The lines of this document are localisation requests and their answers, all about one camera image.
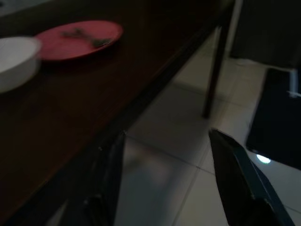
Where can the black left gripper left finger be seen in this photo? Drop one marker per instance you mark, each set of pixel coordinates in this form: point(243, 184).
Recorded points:
point(105, 183)

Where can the black floor mat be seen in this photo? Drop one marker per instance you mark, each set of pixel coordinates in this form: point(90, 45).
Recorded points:
point(275, 122)

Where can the table leg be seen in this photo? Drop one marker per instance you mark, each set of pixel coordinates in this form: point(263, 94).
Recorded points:
point(215, 70)

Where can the white bowl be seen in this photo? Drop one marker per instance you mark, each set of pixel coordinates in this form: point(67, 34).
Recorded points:
point(16, 70)

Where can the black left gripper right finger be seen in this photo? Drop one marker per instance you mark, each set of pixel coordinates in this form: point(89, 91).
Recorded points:
point(240, 183)

